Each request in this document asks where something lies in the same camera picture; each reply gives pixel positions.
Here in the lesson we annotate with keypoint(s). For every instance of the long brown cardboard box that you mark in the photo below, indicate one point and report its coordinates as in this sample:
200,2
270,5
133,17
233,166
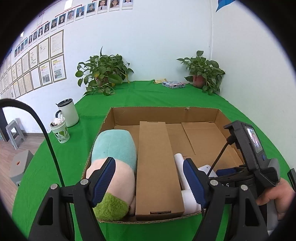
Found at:
155,173

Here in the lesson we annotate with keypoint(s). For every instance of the person's right hand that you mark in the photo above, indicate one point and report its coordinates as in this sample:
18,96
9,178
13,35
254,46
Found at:
282,199

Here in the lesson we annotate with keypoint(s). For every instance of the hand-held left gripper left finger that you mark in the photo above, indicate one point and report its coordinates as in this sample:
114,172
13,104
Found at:
104,183

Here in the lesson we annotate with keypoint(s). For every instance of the row of wall portrait photos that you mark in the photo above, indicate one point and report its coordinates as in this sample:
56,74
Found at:
69,16

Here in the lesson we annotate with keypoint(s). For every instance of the white kettle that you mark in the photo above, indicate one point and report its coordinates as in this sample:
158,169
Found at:
69,113

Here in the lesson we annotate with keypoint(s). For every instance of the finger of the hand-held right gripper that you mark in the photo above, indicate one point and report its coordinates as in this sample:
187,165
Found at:
227,172

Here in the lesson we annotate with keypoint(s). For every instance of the white plastic bottle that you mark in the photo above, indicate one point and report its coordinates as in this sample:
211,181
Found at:
179,162

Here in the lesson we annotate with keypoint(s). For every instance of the grey plastic stool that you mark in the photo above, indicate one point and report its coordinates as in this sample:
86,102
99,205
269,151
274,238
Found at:
15,133

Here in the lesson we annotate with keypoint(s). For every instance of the framed wall documents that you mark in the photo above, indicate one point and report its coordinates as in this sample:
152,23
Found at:
44,62

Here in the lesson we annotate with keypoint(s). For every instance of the grey box stool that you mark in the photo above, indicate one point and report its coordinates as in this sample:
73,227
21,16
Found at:
20,164

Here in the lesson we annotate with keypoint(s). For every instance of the pastel plush toy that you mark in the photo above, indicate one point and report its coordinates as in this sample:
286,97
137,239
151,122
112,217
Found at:
115,143

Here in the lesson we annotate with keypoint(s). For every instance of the colourful flat packet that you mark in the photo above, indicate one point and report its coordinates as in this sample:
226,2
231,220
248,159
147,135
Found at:
173,84

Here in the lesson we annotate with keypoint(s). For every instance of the bushy potted plant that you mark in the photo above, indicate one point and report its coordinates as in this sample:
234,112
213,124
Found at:
104,69

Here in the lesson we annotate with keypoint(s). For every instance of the potted plant in red pot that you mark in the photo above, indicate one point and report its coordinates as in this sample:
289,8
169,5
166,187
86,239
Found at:
203,69

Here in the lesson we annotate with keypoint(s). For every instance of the white cup with green leaves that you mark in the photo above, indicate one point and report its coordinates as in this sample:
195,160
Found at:
60,133

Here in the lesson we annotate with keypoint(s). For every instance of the large cardboard box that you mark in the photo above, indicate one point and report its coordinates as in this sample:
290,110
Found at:
198,134

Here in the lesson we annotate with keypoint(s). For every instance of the blue wall banner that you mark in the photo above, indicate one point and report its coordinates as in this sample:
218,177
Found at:
224,4

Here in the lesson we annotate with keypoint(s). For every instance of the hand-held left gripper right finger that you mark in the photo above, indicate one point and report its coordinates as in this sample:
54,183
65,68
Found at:
193,183

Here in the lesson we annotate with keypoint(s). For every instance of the yellow paper packet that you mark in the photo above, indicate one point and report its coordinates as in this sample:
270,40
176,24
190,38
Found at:
159,81

